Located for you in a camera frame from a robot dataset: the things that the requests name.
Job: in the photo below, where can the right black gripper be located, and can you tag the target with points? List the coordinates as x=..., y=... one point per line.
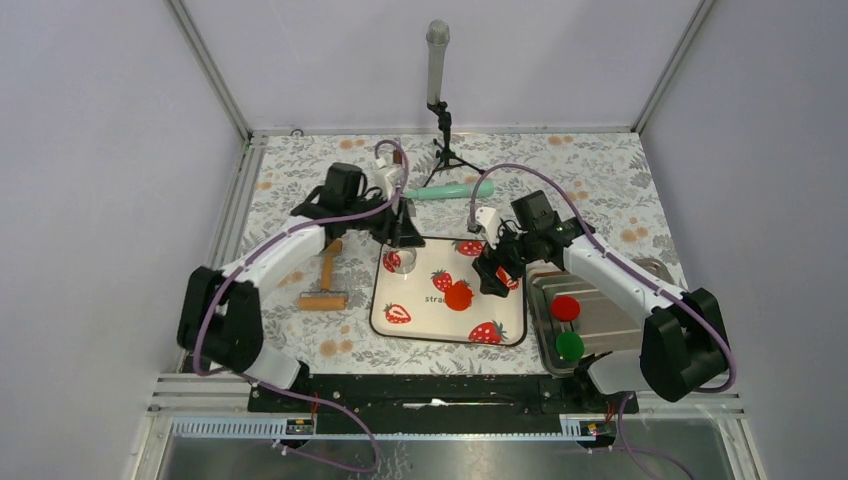
x=488, y=261

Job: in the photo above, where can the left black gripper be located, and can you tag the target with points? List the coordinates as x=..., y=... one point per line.
x=398, y=229

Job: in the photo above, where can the orange dough scrap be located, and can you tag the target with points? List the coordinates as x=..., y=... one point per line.
x=510, y=283

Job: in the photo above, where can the orange dough piece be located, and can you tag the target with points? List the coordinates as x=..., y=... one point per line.
x=458, y=297

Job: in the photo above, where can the small round metal cup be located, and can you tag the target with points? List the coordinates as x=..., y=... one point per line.
x=400, y=260

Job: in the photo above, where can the strawberry print white tray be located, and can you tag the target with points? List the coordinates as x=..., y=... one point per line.
x=433, y=294

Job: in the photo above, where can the wooden dough roller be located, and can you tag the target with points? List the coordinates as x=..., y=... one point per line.
x=326, y=297

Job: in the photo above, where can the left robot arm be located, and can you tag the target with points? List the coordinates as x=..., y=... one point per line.
x=221, y=317

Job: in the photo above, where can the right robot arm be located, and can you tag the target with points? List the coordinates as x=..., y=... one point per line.
x=683, y=347

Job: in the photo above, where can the red dough disc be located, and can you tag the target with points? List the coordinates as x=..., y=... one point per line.
x=565, y=308

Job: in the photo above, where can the green dough disc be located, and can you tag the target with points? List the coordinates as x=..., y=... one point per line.
x=569, y=346

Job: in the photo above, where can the mint green rolling pin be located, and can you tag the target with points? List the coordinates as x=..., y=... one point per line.
x=453, y=191

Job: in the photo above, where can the stainless steel tray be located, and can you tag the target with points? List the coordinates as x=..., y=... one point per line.
x=602, y=325

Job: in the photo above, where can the floral pattern table mat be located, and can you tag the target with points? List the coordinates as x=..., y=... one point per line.
x=603, y=175

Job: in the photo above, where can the black tripod mic stand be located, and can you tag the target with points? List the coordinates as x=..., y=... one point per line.
x=446, y=158

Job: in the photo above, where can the silver microphone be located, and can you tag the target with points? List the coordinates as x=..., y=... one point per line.
x=437, y=38

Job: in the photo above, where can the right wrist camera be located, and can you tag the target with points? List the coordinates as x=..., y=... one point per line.
x=533, y=215

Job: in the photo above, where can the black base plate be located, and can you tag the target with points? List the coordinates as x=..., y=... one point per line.
x=440, y=404

